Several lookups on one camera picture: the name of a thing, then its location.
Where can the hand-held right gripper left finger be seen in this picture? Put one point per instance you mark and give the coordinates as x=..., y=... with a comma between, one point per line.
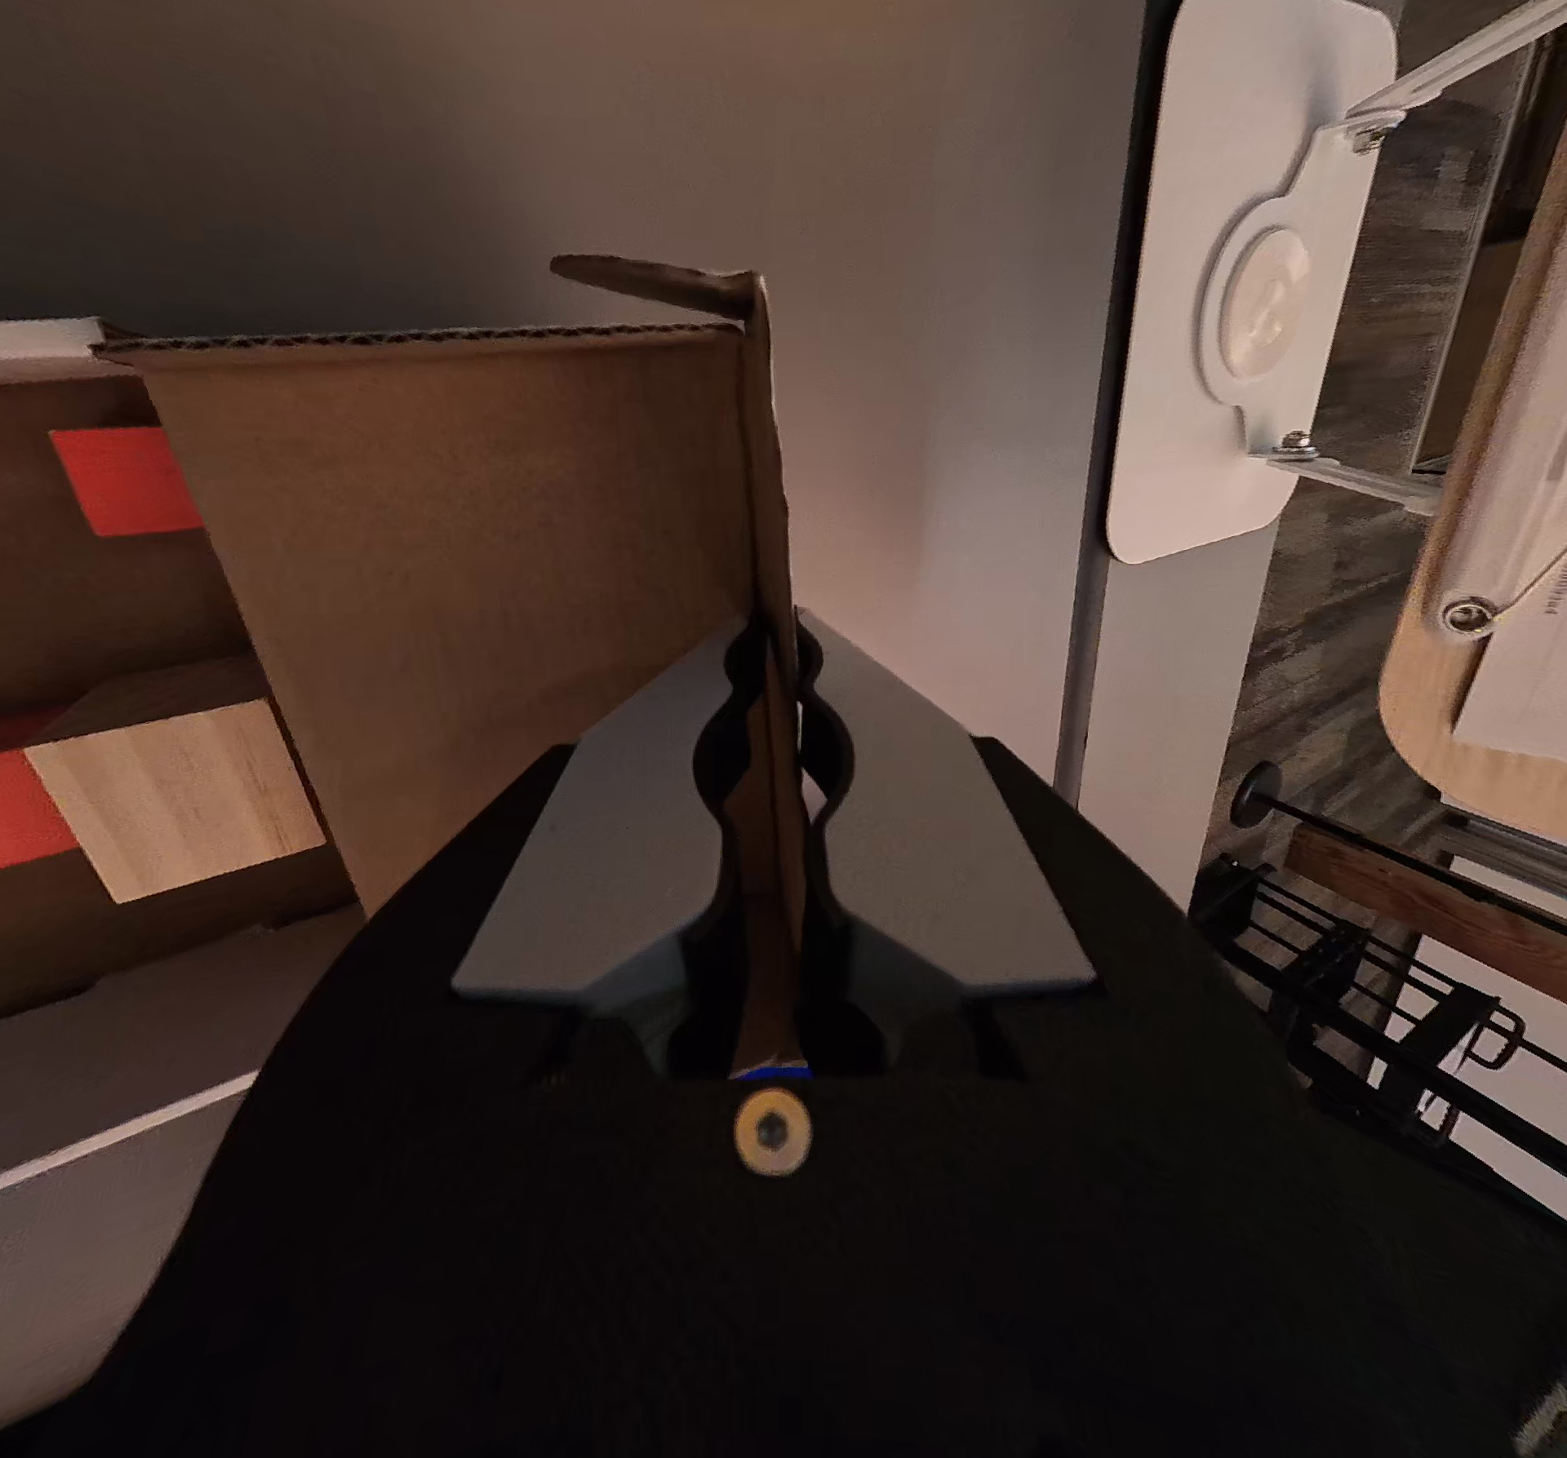
x=587, y=870

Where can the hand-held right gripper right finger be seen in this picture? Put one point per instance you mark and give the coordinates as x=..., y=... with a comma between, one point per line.
x=953, y=870

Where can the white cardboard box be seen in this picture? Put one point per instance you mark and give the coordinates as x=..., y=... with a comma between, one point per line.
x=490, y=565

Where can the plain wooden cube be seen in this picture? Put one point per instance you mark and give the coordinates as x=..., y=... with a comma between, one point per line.
x=171, y=797

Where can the red wooden cube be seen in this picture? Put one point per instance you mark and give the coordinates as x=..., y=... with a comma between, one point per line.
x=128, y=479
x=30, y=808

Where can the brown wooden board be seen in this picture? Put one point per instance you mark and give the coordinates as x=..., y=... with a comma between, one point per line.
x=1468, y=931

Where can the printed paper sheet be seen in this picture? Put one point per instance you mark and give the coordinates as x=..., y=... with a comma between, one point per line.
x=1518, y=675

